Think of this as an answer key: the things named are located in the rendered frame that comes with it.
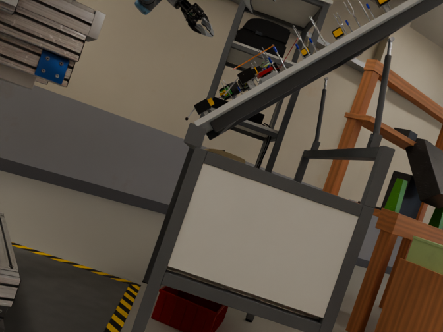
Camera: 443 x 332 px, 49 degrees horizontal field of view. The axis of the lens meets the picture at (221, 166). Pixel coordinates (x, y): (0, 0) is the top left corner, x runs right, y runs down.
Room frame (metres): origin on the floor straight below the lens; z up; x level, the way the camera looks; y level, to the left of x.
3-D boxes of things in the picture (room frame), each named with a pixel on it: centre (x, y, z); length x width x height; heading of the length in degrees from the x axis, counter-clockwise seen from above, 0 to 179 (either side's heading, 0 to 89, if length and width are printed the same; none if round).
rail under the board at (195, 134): (2.09, 0.14, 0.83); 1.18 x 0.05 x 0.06; 3
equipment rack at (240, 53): (3.03, -0.02, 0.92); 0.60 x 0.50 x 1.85; 3
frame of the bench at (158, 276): (2.11, -0.17, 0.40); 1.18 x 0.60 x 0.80; 3
